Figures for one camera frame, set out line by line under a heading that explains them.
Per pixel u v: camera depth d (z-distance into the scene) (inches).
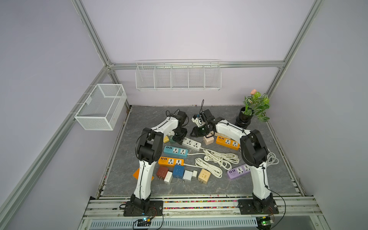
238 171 32.8
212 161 35.0
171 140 36.3
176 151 36.1
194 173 32.7
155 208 29.0
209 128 29.1
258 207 26.0
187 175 32.7
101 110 32.6
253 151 21.8
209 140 37.4
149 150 22.7
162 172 31.8
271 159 35.0
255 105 36.0
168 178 31.1
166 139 38.8
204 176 31.1
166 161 34.4
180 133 34.3
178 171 31.9
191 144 37.7
